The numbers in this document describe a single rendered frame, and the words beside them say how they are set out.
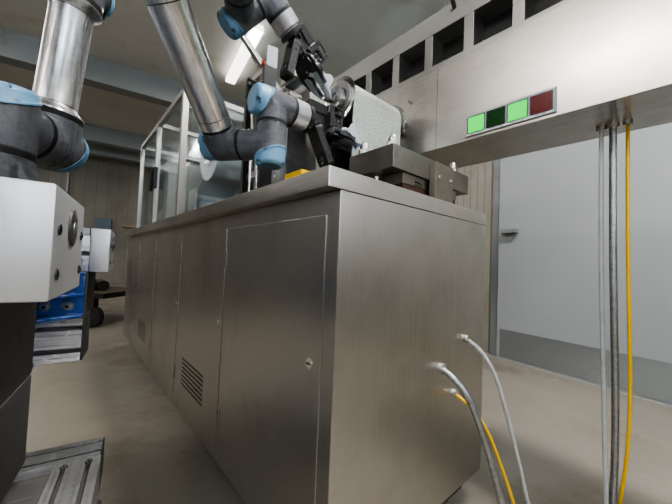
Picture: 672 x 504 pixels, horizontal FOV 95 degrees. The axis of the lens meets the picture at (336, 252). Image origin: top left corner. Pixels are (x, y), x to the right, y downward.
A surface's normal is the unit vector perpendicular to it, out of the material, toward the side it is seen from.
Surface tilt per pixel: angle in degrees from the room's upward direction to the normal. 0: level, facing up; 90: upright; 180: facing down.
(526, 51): 90
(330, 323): 90
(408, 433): 90
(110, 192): 90
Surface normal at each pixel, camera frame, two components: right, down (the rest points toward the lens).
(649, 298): -0.85, -0.05
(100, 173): 0.53, -0.01
